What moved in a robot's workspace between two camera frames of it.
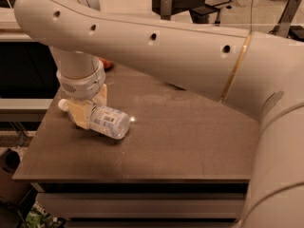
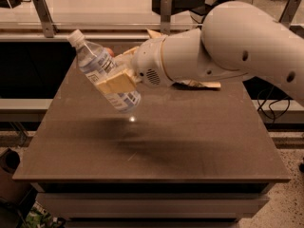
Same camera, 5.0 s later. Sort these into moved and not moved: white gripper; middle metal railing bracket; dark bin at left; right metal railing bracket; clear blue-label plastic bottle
Moved: clear blue-label plastic bottle; white gripper
Not moved: dark bin at left; right metal railing bracket; middle metal railing bracket
